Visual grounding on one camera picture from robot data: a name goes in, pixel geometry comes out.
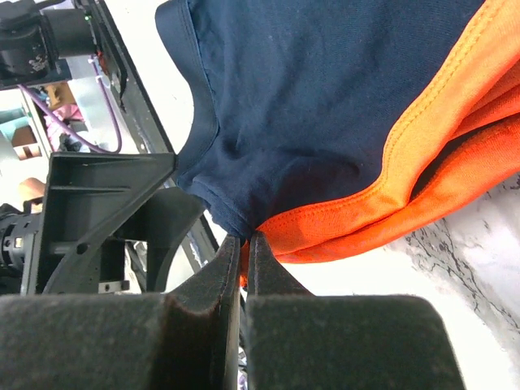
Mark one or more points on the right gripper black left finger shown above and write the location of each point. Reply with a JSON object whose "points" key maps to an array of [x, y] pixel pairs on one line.
{"points": [[184, 339]]}

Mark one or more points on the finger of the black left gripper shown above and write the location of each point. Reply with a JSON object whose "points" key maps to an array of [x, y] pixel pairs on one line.
{"points": [[93, 205]]}

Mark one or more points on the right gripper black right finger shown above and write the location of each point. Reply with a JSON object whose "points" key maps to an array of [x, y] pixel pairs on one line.
{"points": [[296, 340]]}

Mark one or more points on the navy orange underwear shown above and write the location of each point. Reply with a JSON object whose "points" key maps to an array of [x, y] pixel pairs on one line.
{"points": [[336, 127]]}

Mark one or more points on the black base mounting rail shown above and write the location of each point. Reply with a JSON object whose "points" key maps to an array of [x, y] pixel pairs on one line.
{"points": [[157, 108]]}

